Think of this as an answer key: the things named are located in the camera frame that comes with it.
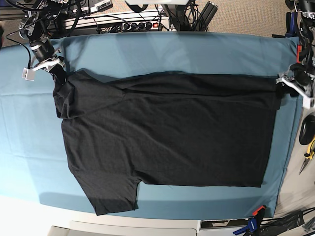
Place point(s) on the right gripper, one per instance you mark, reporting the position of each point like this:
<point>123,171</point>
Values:
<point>48,58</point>

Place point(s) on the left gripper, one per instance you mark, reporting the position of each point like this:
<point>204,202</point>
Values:
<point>298,80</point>

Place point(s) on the black T-shirt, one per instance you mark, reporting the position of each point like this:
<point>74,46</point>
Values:
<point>166,128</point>

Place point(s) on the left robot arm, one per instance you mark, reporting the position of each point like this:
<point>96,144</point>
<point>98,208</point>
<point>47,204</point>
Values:
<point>306,29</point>

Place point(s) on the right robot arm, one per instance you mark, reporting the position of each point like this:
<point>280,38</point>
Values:
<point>35,28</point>

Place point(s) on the orange black clamp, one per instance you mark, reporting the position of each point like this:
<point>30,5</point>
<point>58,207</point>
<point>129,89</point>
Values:
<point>299,50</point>

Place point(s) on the black computer mouse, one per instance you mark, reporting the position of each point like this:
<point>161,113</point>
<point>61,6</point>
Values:
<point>307,131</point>

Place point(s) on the blue spring clamp top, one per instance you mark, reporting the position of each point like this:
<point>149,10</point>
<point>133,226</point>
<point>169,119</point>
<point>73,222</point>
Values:
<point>291,24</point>

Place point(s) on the white power strip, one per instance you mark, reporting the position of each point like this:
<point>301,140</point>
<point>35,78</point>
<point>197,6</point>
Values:
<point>154,25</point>

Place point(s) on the orange clamp bottom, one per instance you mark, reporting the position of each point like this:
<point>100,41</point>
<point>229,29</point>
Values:
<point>259,212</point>

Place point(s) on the blue clamp bottom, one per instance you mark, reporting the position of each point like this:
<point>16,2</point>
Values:
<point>250,228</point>

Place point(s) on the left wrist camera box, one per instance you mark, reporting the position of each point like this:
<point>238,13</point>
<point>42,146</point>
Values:
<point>308,103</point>

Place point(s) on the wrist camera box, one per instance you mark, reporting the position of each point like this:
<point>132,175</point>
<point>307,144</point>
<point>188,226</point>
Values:
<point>28,74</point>
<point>308,103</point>

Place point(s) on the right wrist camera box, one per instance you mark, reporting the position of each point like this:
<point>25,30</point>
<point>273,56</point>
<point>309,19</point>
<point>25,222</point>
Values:
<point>28,74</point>

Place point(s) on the yellow handled pliers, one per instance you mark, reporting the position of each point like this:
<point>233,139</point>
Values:
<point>308,155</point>

